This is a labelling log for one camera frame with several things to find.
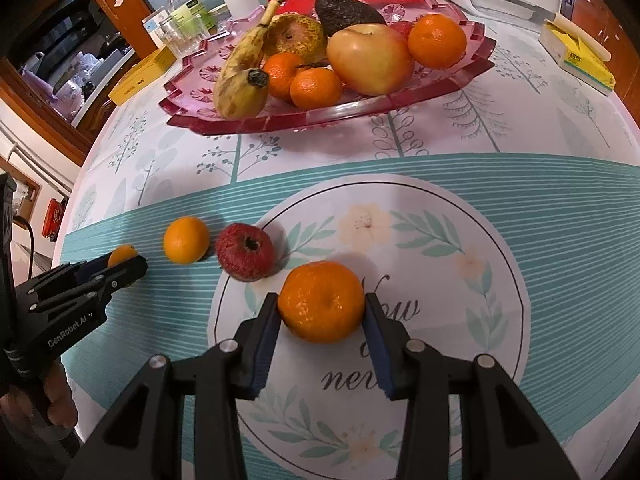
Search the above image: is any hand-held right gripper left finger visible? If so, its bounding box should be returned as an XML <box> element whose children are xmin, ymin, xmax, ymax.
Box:
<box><xmin>62</xmin><ymin>292</ymin><xmax>282</xmax><ymax>480</ymax></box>

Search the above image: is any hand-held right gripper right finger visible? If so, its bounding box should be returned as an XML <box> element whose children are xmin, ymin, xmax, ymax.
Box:
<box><xmin>362</xmin><ymin>292</ymin><xmax>581</xmax><ymax>480</ymax></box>

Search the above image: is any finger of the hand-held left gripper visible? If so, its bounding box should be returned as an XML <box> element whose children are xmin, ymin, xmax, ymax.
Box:
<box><xmin>100</xmin><ymin>256</ymin><xmax>149</xmax><ymax>298</ymax></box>
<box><xmin>65</xmin><ymin>254</ymin><xmax>112</xmax><ymax>284</ymax></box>

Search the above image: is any tiny orange kumquat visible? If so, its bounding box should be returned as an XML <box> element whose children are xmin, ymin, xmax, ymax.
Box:
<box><xmin>107</xmin><ymin>244</ymin><xmax>138</xmax><ymax>268</ymax></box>

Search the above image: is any small mandarin orange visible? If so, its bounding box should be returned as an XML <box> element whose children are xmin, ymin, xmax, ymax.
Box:
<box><xmin>289</xmin><ymin>66</ymin><xmax>345</xmax><ymax>110</ymax></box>
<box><xmin>163</xmin><ymin>216</ymin><xmax>211</xmax><ymax>264</ymax></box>

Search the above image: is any large mandarin orange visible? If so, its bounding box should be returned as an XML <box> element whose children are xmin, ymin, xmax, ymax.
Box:
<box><xmin>407</xmin><ymin>12</ymin><xmax>468</xmax><ymax>71</ymax></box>
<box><xmin>277</xmin><ymin>261</ymin><xmax>366</xmax><ymax>345</ymax></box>

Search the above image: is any spotted yellow banana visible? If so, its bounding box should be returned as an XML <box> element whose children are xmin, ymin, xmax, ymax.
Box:
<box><xmin>213</xmin><ymin>0</ymin><xmax>297</xmax><ymax>120</ymax></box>

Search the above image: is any medium mandarin orange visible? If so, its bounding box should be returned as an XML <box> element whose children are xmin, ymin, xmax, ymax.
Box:
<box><xmin>261</xmin><ymin>51</ymin><xmax>306</xmax><ymax>102</ymax></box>

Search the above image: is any pink glass fruit tray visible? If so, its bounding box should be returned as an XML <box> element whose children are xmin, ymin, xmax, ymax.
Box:
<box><xmin>159</xmin><ymin>0</ymin><xmax>497</xmax><ymax>136</ymax></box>

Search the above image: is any dark brown avocado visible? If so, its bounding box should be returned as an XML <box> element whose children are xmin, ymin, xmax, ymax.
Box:
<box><xmin>314</xmin><ymin>0</ymin><xmax>387</xmax><ymax>38</ymax></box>

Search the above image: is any person's left hand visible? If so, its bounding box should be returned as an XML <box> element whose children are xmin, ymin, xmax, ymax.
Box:
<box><xmin>0</xmin><ymin>357</ymin><xmax>80</xmax><ymax>433</ymax></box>

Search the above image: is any red container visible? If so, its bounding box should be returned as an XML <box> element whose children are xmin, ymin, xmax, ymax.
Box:
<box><xmin>42</xmin><ymin>197</ymin><xmax>66</xmax><ymax>238</ymax></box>

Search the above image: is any wooden kitchen cabinet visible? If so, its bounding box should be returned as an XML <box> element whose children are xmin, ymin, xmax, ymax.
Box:
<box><xmin>0</xmin><ymin>0</ymin><xmax>166</xmax><ymax>166</ymax></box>

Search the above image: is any yellow cardboard box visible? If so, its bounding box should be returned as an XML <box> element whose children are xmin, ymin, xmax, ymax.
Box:
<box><xmin>107</xmin><ymin>45</ymin><xmax>178</xmax><ymax>107</ymax></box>

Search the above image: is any clear glass cup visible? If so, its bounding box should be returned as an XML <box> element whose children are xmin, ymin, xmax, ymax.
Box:
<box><xmin>160</xmin><ymin>10</ymin><xmax>211</xmax><ymax>58</ymax></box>

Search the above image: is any white and blue carton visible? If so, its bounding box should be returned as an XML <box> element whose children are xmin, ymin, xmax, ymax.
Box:
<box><xmin>141</xmin><ymin>9</ymin><xmax>171</xmax><ymax>36</ymax></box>

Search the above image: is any yellow pear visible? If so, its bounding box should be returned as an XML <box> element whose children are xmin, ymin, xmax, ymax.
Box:
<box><xmin>265</xmin><ymin>12</ymin><xmax>328</xmax><ymax>61</ymax></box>

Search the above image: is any yellow-red apple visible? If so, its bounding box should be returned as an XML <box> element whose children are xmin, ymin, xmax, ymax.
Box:
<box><xmin>326</xmin><ymin>23</ymin><xmax>416</xmax><ymax>97</ymax></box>

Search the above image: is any wooden side cabinet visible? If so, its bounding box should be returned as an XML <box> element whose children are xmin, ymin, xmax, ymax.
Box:
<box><xmin>570</xmin><ymin>0</ymin><xmax>640</xmax><ymax>126</ymax></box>

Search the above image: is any black cable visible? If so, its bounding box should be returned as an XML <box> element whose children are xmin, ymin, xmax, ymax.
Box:
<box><xmin>15</xmin><ymin>216</ymin><xmax>37</xmax><ymax>273</ymax></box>

